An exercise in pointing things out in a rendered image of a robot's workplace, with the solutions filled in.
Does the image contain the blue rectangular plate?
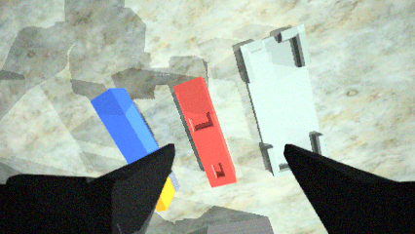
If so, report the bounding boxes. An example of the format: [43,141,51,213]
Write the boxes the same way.
[90,88,159,163]

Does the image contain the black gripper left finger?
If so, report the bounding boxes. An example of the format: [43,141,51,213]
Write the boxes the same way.
[6,143,175,234]

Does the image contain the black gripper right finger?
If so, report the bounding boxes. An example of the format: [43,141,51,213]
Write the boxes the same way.
[283,144,415,234]

